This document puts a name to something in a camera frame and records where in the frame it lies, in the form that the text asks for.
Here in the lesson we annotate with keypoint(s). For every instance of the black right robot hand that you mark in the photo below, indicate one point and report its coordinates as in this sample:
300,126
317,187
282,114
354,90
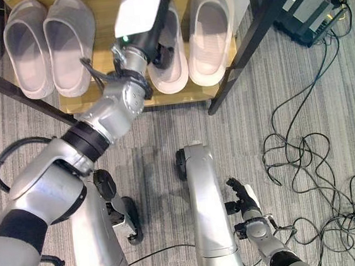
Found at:
246,200

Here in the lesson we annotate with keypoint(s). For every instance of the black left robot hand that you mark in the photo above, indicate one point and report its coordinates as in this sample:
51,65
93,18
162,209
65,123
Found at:
154,37

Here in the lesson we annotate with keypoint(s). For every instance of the pale pink slipper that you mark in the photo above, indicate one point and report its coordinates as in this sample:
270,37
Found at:
28,59
70,61
210,40
174,76

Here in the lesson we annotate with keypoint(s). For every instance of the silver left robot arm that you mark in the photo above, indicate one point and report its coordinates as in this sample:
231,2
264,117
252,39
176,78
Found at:
58,180

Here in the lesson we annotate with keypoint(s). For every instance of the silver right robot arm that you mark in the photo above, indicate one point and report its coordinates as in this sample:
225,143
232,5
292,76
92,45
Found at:
268,241

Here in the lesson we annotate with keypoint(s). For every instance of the wooden shoe rack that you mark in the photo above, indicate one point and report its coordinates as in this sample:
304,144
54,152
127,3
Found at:
106,26

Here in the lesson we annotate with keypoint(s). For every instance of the dark left robot foot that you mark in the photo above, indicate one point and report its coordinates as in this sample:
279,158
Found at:
132,217

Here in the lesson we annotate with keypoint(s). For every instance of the black grey electronics box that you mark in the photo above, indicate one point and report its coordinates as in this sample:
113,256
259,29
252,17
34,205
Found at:
307,11

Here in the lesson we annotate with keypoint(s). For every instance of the silver left robot leg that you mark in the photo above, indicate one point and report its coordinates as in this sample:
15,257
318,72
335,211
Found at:
97,243

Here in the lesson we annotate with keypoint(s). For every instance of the black table frame leg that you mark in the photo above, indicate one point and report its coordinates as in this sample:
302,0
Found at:
250,42

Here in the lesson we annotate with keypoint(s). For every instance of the black table frame bar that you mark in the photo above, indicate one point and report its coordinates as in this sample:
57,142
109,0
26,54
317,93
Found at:
27,98

